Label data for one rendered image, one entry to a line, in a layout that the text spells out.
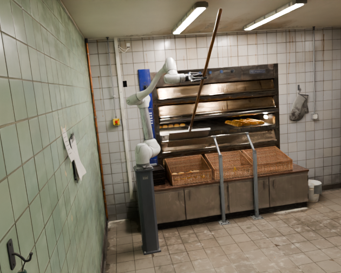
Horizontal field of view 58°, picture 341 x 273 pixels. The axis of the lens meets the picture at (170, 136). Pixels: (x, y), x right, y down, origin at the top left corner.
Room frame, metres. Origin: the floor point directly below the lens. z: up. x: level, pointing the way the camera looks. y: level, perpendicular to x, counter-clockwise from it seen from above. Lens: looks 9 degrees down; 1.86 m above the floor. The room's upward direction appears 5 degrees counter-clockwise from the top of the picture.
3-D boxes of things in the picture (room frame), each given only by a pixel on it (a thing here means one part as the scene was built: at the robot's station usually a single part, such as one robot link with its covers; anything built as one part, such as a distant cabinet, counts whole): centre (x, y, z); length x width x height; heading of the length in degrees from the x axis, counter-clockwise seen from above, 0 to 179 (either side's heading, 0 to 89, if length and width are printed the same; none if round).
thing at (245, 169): (4.27, -0.79, 0.72); 0.56 x 0.49 x 0.28; 98
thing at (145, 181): (3.37, 0.34, 0.50); 0.21 x 0.21 x 1.00; 13
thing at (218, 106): (4.53, -0.74, 1.54); 1.79 x 0.11 x 0.19; 99
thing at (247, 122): (5.06, -1.24, 1.21); 0.61 x 0.48 x 0.06; 9
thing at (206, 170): (4.18, -0.20, 0.72); 0.56 x 0.49 x 0.28; 100
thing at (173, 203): (4.23, -0.67, 0.29); 2.42 x 0.56 x 0.58; 99
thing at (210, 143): (4.53, -0.74, 1.02); 1.79 x 0.11 x 0.19; 99
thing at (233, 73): (4.56, -0.73, 1.99); 1.80 x 0.08 x 0.21; 99
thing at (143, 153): (3.38, 0.33, 1.17); 0.18 x 0.16 x 0.22; 149
